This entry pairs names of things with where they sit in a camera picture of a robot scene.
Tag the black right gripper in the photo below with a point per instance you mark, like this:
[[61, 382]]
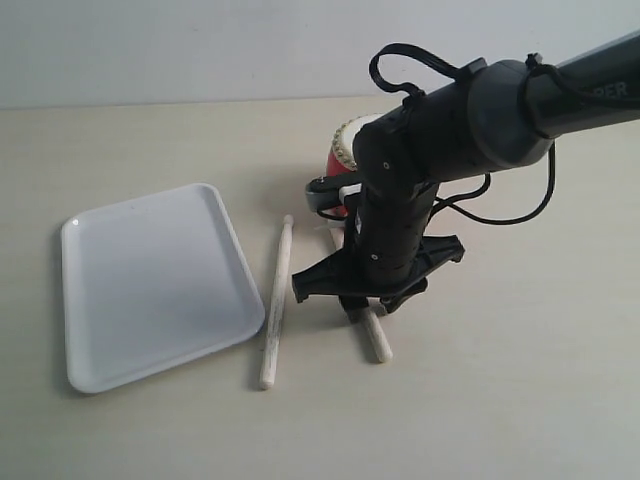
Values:
[[385, 253]]

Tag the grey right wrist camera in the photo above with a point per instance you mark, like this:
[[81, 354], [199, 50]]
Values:
[[323, 194]]

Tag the white drumstick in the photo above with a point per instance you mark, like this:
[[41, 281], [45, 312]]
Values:
[[268, 370], [364, 315]]

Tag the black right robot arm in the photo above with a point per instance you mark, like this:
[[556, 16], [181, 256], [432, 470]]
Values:
[[488, 118]]

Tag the white rectangular tray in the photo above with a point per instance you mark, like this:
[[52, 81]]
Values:
[[152, 283]]

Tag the small red drum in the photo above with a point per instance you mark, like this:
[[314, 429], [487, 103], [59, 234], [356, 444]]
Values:
[[340, 157]]

